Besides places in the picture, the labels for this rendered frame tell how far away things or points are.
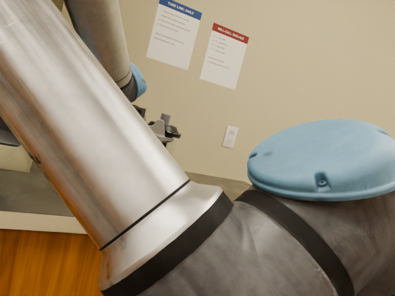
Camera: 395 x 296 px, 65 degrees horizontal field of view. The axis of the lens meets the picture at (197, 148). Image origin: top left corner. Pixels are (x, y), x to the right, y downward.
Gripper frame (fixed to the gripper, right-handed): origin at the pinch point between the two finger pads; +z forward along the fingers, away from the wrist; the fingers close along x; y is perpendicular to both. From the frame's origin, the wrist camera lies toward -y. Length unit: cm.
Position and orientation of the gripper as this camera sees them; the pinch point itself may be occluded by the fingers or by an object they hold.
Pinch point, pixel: (160, 138)
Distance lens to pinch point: 89.3
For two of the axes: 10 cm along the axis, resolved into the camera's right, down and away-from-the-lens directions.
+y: 2.5, -9.6, -1.0
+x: -6.1, -2.4, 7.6
